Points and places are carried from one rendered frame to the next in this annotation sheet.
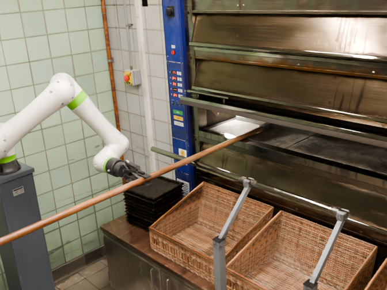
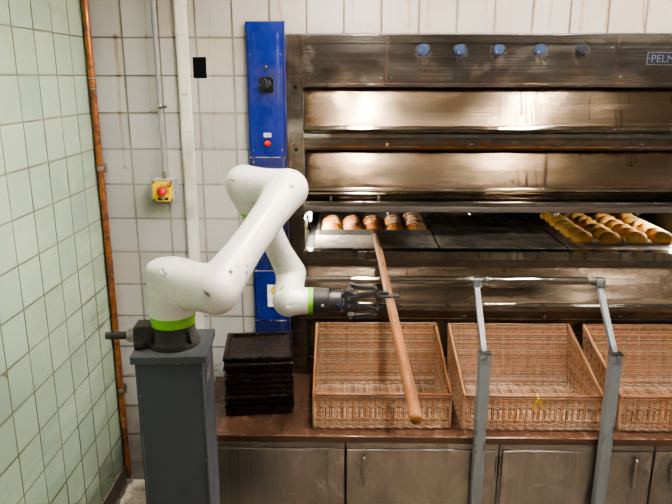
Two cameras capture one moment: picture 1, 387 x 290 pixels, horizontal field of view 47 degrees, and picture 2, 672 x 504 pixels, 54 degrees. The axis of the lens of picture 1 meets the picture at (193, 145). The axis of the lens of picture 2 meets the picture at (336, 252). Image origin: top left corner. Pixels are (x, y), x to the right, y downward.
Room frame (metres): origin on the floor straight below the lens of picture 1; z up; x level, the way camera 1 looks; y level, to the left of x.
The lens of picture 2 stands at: (0.61, 1.91, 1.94)
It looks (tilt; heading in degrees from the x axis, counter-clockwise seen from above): 15 degrees down; 314
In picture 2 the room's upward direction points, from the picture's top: straight up
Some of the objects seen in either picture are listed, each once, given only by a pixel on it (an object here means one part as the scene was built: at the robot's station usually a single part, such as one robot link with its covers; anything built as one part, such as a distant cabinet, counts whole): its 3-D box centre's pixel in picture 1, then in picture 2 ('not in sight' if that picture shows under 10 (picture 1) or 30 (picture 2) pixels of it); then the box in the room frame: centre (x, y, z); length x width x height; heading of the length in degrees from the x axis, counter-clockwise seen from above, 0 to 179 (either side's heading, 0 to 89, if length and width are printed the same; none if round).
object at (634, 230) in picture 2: not in sight; (602, 224); (1.90, -1.37, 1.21); 0.61 x 0.48 x 0.06; 133
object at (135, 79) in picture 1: (132, 77); (164, 189); (3.10, 0.40, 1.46); 0.10 x 0.07 x 0.10; 43
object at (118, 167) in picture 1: (124, 171); (343, 300); (2.08, 0.35, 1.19); 0.09 x 0.07 x 0.08; 44
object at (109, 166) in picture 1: (116, 167); (322, 300); (2.14, 0.40, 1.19); 0.12 x 0.06 x 0.09; 134
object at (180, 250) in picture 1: (210, 228); (378, 371); (2.27, -0.07, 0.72); 0.56 x 0.49 x 0.28; 44
